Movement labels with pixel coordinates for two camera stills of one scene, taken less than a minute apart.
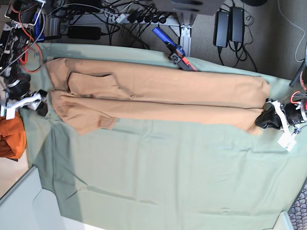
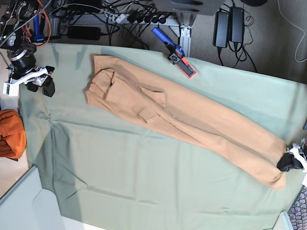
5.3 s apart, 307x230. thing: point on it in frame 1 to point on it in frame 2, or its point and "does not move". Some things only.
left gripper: [17, 96] to [22, 69]
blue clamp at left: [39, 37] does not move
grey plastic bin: [27, 206] does not move
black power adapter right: [237, 24] does not move
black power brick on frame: [85, 32] does not move
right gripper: [290, 114] to [288, 160]
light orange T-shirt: [92, 97] to [228, 133]
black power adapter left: [221, 29] does not move
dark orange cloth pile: [13, 140] does not move
